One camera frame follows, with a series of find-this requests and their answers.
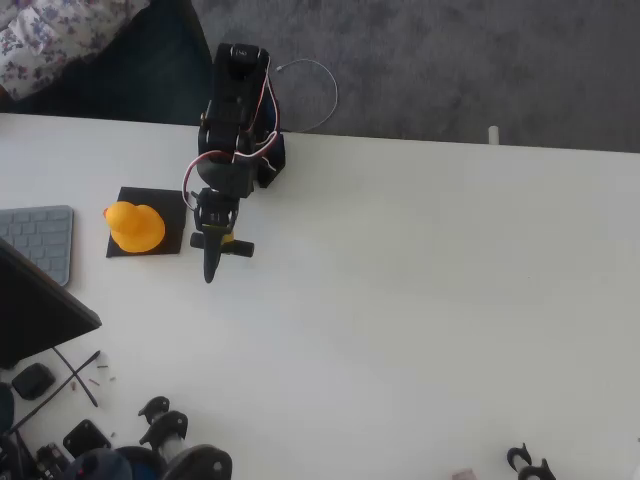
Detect small black pouch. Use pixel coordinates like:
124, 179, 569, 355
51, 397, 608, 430
11, 363, 57, 402

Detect black circuit board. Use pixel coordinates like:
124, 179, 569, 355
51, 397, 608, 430
33, 441, 70, 477

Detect yellow rubber duck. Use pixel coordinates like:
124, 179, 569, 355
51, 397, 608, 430
102, 200, 167, 255

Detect black flat screen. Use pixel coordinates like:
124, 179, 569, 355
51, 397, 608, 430
0, 237, 103, 370

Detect black square mounting plate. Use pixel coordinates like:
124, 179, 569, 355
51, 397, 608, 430
61, 418, 113, 459

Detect black bar camera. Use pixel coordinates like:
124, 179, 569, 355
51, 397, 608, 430
189, 233, 257, 260

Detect black cable bundle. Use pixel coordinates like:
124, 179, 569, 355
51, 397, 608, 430
0, 430, 36, 480

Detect thin white cable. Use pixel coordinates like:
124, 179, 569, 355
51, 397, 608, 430
273, 58, 339, 134

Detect dark navy round object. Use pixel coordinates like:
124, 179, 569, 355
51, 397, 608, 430
63, 447, 135, 480

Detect grey keyboard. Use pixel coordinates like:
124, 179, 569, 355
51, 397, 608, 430
0, 204, 75, 288

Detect black square mat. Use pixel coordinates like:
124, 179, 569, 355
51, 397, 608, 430
104, 186, 188, 260

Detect white floral shirt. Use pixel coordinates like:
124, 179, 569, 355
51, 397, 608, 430
0, 0, 151, 102

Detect dark blue trousers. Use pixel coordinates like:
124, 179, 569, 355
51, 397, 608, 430
0, 0, 214, 127

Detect white red servo wire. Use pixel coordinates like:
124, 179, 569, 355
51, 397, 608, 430
180, 152, 236, 211
239, 55, 287, 172

